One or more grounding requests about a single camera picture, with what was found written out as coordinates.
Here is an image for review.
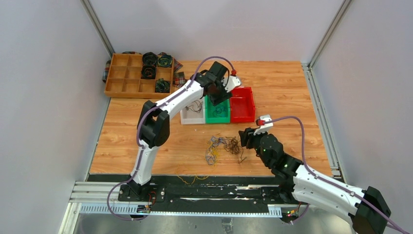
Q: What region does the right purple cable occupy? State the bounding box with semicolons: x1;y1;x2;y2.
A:
263;116;409;234

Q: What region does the green plastic bin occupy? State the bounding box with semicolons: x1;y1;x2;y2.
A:
205;97;230;124

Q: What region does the rolled green cloth top right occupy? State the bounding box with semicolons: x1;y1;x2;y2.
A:
158;54;173;68

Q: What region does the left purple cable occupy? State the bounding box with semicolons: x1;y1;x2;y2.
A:
107;56;237;222

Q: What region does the plaid cloth under tray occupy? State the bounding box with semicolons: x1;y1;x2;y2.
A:
102;52;187;88

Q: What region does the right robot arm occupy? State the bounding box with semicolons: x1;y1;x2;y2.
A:
239;128;391;234

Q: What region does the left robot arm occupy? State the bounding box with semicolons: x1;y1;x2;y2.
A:
127;61;241;201

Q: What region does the white plastic bin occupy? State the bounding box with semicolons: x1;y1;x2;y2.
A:
180;97;206;125

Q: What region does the purple cable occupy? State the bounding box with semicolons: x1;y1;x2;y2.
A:
263;116;409;234
107;56;237;222

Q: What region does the red plastic bin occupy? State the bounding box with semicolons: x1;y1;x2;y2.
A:
229;87;256;123

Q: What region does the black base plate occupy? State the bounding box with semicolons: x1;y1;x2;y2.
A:
117;175;307;214

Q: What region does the rolled dark cloth top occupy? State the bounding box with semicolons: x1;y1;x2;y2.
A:
142;52;158;66

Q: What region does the wooden compartment tray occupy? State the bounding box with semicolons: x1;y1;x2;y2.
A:
104;52;174;99

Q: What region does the rolled green cloth bottom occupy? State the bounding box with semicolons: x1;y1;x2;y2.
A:
155;78;170;93

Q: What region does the rolled dark cloth middle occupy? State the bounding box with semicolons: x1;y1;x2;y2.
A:
141;65;156;79

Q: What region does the yellow wire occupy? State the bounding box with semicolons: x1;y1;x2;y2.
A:
175;166;210;185

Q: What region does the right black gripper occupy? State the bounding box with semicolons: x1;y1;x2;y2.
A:
239;126;271;167

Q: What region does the rolled green cloth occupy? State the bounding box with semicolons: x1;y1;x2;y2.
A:
155;78;170;93
158;54;173;68

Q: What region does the brown wire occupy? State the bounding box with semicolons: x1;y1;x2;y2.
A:
184;100;204;114

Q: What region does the rolled dark cloth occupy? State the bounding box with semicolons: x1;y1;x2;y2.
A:
141;65;156;79
142;52;158;66

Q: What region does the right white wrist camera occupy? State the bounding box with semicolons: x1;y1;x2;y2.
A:
253;115;273;136

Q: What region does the coloured wire bundle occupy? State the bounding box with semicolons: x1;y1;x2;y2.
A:
205;136;247;167

